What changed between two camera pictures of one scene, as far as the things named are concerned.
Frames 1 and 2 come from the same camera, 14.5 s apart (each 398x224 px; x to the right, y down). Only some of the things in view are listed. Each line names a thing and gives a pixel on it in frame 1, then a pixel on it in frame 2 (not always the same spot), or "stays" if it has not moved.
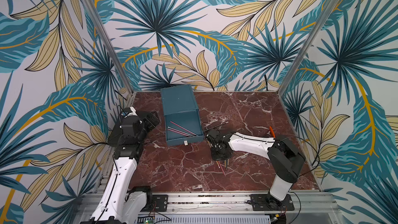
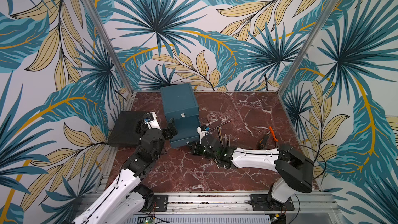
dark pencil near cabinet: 215,126 stays
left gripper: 155,120 → 169,135
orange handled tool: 272,131 stays
